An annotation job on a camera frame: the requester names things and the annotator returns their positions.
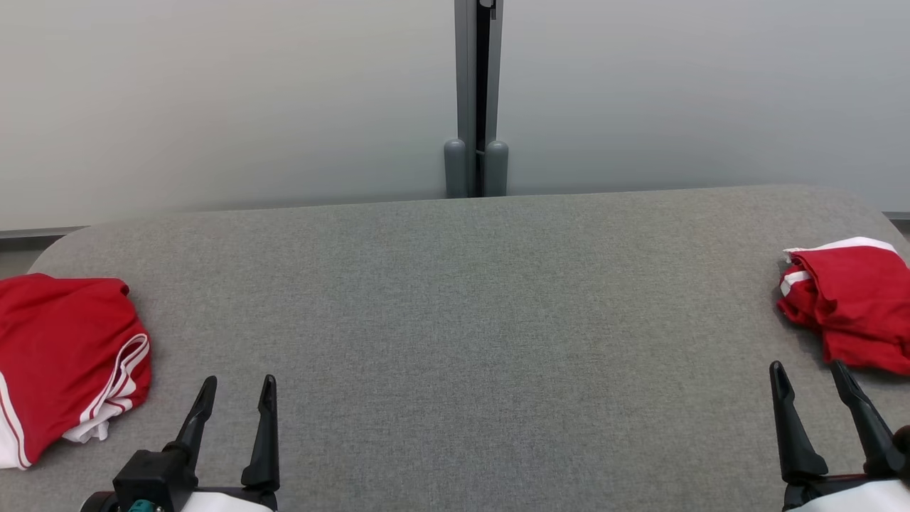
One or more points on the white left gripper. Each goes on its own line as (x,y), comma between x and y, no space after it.
(227,501)

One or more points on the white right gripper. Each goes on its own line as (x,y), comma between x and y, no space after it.
(853,498)

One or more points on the red shorts with white stripe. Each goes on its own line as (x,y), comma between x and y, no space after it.
(860,306)

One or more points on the red jersey with white trim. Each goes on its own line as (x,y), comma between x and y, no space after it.
(57,355)

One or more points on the grey partition post with feet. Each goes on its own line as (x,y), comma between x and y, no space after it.
(466,92)

